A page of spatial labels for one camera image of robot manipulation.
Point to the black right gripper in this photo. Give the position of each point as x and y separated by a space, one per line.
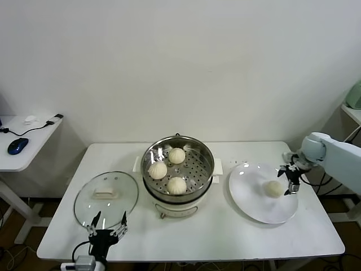
293 173

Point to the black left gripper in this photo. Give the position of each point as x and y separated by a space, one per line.
102 238

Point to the white steamed baozi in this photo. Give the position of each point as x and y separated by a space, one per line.
177 185
176 155
272 188
158 170

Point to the round glass pot lid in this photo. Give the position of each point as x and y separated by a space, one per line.
112 180

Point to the pale right robot arm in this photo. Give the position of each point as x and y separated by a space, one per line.
338 158

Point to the perforated steel steamer basket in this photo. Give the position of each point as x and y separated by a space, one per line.
197 169

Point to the white round plate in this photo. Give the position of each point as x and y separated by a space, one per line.
253 203

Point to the tiny dark crumbs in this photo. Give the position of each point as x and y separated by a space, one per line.
239 161

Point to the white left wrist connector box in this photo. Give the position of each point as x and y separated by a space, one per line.
67 266

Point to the white electric cooker base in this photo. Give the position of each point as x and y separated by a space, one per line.
175 210

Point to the white side desk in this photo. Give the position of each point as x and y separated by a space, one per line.
28 161

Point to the pale green appliance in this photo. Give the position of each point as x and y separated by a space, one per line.
354 97

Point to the blue computer mouse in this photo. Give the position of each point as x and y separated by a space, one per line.
18 146

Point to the small white crumpled object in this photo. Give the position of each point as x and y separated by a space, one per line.
31 119

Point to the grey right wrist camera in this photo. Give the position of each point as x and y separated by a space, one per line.
289 157

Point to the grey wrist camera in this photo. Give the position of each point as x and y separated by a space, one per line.
85 262
289 157

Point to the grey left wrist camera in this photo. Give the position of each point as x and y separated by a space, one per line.
85 262

